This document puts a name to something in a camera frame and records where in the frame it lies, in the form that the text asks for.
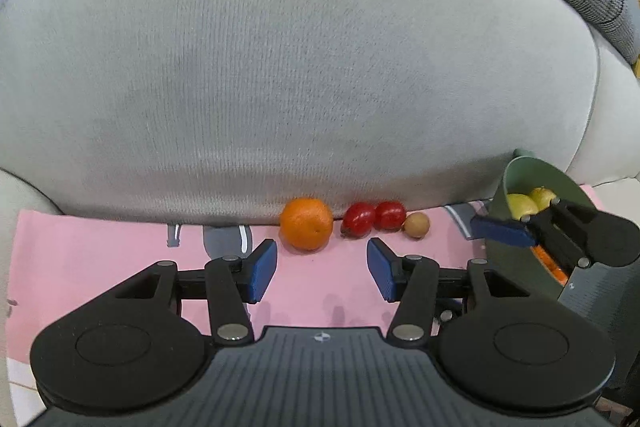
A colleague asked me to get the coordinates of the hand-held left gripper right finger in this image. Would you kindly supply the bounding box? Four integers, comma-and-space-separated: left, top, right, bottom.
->
366, 237, 533, 344

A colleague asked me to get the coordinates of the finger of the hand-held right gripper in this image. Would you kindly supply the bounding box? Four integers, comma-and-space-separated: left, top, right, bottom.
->
470, 198, 608, 270

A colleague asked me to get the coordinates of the green plastic colander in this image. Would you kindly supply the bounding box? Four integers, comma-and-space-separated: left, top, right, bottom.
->
487, 149, 607, 304

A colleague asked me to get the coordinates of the beige fabric sofa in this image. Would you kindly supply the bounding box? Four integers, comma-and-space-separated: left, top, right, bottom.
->
0, 0, 640, 427

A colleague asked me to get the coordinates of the orange tangerine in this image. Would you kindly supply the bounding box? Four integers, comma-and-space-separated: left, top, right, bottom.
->
531, 246, 570, 285
279, 197, 334, 252

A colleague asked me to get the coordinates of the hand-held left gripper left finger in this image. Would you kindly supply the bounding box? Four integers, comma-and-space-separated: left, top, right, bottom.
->
112, 238, 279, 344

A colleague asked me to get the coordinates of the red tomato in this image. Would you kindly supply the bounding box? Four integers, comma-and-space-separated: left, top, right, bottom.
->
341, 202, 377, 238
374, 201, 407, 231

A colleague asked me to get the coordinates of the pink checked printed cloth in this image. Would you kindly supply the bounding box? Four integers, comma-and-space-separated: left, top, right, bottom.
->
7, 186, 616, 427

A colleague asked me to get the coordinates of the yellow cushion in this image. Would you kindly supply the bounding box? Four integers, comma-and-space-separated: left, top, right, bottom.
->
626, 0, 640, 80

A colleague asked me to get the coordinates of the small brown round fruit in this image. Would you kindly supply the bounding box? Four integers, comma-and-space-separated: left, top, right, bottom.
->
403, 212, 431, 239

